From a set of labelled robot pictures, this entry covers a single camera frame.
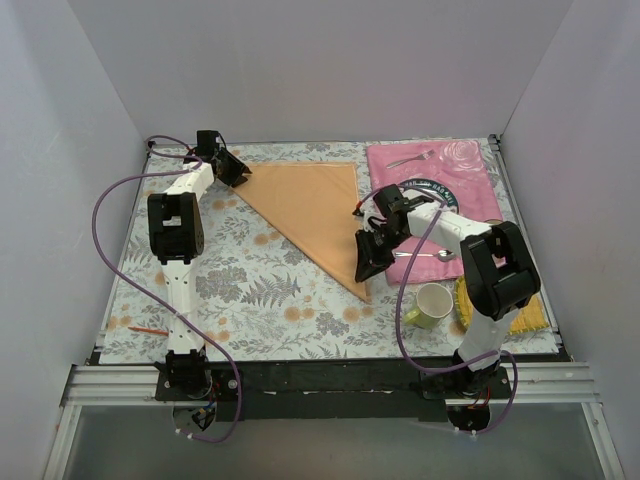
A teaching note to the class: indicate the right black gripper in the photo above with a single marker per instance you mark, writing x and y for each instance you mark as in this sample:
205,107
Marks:
373,240

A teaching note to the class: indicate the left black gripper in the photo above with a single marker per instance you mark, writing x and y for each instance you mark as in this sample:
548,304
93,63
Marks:
226,166

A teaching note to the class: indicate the orange satin napkin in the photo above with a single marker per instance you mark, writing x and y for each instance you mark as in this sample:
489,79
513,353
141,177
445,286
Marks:
310,204

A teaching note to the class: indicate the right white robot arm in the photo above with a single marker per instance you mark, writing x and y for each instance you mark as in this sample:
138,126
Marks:
499,273

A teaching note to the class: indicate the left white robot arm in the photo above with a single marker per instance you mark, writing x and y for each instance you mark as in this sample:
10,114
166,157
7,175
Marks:
176,236

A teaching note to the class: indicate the silver spoon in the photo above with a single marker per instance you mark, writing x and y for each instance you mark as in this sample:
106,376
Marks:
442,255

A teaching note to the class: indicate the yellow-green mug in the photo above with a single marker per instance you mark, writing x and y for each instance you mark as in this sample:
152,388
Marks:
432,303

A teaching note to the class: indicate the white plate green rim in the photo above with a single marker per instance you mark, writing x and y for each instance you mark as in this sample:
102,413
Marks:
436,189

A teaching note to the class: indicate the silver fork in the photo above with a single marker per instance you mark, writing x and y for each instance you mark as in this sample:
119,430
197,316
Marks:
422,156

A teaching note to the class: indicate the pink floral placemat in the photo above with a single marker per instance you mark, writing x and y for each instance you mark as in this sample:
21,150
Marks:
459,165

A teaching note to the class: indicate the yellow woven bamboo basket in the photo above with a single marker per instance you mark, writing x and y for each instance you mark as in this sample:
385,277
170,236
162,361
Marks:
529,319

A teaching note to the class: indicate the orange red stick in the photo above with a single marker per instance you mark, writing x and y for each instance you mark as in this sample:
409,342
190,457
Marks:
148,330

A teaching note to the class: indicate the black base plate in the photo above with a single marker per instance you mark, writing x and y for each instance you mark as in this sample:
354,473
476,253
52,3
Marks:
352,389

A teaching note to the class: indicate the aluminium frame rail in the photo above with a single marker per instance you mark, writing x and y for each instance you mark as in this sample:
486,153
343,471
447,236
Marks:
372,419

